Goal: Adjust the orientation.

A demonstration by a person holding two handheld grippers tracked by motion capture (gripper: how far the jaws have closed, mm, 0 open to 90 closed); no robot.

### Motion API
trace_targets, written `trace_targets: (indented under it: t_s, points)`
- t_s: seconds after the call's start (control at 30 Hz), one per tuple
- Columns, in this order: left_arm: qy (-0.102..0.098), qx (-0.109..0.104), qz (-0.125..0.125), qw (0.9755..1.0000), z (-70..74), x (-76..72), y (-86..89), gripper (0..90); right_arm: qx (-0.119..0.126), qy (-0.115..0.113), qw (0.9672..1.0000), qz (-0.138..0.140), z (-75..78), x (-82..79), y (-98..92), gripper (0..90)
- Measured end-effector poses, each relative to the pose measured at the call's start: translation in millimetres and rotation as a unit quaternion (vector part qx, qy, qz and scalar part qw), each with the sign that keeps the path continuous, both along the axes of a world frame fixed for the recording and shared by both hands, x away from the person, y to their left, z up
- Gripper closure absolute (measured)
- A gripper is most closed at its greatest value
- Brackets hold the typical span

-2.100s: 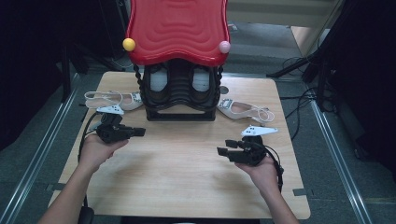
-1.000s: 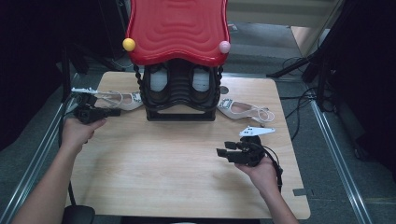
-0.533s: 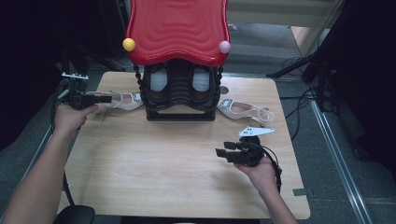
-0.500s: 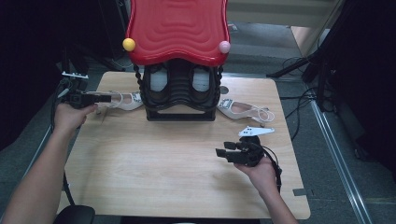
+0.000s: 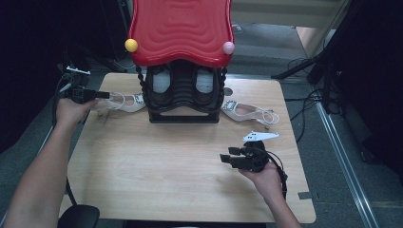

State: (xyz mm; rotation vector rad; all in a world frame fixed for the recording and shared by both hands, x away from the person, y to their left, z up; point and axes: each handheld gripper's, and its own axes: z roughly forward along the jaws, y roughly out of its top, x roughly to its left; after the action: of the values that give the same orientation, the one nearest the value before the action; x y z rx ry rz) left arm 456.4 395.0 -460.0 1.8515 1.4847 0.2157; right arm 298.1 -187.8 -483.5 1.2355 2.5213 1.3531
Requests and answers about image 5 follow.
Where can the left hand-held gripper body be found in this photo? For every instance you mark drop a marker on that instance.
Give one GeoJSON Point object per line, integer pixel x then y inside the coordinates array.
{"type": "Point", "coordinates": [79, 93]}

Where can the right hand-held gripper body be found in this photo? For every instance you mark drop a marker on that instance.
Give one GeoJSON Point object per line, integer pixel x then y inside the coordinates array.
{"type": "Point", "coordinates": [253, 158]}

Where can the white slingback heeled sandal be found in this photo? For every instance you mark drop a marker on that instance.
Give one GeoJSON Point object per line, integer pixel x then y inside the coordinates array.
{"type": "Point", "coordinates": [240, 110]}
{"type": "Point", "coordinates": [130, 106]}

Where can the black leather shoe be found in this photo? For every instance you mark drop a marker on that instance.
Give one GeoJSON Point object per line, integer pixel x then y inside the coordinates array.
{"type": "Point", "coordinates": [204, 81]}
{"type": "Point", "coordinates": [161, 82]}

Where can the red and black shoe rack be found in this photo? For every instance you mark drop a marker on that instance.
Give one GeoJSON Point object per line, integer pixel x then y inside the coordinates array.
{"type": "Point", "coordinates": [180, 31]}

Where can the person's left hand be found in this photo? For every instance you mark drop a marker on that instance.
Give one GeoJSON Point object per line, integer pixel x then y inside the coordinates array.
{"type": "Point", "coordinates": [71, 112]}

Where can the person's right hand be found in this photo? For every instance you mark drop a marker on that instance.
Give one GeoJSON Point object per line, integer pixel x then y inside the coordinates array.
{"type": "Point", "coordinates": [267, 180]}

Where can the black curtain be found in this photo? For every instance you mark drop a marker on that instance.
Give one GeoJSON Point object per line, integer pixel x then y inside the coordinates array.
{"type": "Point", "coordinates": [28, 63]}
{"type": "Point", "coordinates": [377, 79]}

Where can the black tripod stand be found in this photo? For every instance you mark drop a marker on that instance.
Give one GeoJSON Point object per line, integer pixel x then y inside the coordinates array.
{"type": "Point", "coordinates": [316, 58]}

